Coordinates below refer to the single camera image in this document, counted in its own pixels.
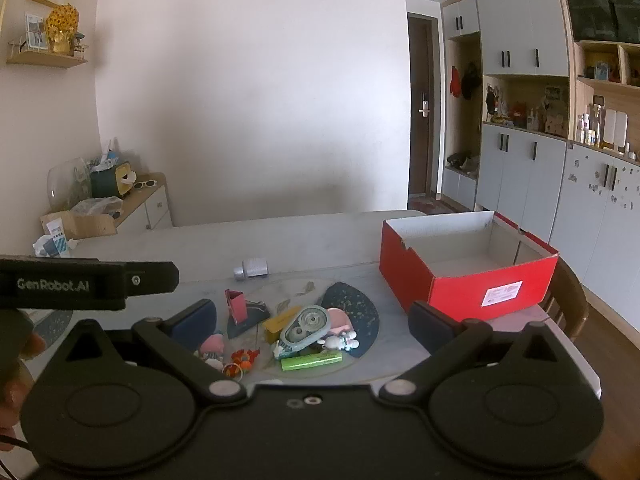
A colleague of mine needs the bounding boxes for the pink heart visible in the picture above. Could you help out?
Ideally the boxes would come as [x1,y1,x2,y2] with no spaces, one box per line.
[327,308,357,336]

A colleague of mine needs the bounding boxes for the white wall cabinet unit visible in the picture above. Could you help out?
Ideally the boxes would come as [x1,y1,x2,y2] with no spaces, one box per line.
[440,0,640,326]

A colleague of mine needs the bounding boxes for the glass bowl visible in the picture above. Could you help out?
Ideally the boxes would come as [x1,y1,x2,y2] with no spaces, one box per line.
[46,157,93,213]

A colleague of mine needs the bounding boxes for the wooden chair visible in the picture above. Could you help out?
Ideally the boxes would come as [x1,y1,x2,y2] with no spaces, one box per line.
[542,255,591,341]

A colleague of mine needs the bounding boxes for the green tissue box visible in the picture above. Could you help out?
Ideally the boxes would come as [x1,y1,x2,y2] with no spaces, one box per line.
[89,162,123,197]

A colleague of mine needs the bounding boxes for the yellow flower ornament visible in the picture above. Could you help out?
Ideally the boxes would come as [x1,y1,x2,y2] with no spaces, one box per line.
[45,3,81,54]

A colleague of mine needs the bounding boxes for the dark red folding clip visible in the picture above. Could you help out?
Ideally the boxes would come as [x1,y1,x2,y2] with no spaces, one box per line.
[224,288,247,324]

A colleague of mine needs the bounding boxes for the cardboard box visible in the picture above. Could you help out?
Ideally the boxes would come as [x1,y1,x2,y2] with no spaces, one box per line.
[40,210,118,241]

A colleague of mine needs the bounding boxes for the white figurine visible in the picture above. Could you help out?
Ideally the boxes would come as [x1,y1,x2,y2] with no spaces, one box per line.
[315,330,361,353]

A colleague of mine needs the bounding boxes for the orange small toy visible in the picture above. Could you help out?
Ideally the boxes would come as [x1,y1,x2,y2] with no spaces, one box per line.
[222,347,262,378]

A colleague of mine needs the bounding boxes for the red shoe box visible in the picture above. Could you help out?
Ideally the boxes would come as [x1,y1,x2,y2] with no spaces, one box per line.
[378,210,560,323]

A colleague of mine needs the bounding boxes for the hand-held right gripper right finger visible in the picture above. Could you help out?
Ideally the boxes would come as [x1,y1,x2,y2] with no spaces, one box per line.
[379,301,598,405]

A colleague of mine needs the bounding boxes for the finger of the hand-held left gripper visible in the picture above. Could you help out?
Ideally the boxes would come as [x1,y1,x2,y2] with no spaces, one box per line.
[125,261,180,299]

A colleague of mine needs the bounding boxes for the wooden wall shelf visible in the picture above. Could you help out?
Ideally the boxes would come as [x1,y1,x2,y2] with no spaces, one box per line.
[6,35,89,69]

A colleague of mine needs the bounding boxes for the group of shelf trinkets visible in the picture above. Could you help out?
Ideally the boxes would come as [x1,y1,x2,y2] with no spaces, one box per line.
[482,85,568,133]

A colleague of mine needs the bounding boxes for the brown door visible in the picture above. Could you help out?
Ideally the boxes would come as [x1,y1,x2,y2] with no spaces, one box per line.
[406,12,441,198]

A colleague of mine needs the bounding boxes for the group of glass bottles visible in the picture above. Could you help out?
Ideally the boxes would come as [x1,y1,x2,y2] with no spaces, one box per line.
[575,104,602,147]

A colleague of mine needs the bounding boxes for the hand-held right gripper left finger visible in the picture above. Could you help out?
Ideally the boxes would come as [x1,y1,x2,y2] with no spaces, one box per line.
[36,299,248,405]

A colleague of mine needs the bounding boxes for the pink-headed figurine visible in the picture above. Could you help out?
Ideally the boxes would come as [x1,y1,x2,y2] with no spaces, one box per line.
[195,331,226,371]

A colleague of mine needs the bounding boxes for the blue white packet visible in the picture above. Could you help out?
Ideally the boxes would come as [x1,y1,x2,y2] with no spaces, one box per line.
[32,232,81,259]

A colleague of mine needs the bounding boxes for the shoes in cabinet cubby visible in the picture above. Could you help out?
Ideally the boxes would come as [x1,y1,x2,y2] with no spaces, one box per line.
[446,152,480,173]

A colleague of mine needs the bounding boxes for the small yellow box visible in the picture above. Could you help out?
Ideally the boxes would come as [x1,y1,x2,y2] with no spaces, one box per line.
[262,310,301,345]

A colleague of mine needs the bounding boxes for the white wooden side cabinet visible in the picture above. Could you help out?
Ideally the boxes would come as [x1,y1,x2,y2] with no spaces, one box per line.
[107,172,173,235]

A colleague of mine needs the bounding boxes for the dark blue card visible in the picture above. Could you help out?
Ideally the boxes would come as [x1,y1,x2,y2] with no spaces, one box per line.
[227,300,272,339]

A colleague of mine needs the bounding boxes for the clear plastic bag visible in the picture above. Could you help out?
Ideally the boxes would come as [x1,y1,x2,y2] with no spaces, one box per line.
[70,196,124,218]

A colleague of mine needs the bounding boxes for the person's left hand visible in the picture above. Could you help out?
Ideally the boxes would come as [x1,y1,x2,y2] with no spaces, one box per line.
[0,332,46,442]

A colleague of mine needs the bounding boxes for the yellow tissue box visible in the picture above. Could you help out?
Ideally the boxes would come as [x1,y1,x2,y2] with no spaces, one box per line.
[114,161,137,196]

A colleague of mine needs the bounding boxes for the small photo frame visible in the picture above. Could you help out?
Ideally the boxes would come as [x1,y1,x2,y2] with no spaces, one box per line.
[24,12,51,51]

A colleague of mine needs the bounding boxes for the green rectangular packet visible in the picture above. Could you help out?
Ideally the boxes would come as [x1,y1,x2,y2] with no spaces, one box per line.
[280,351,345,372]

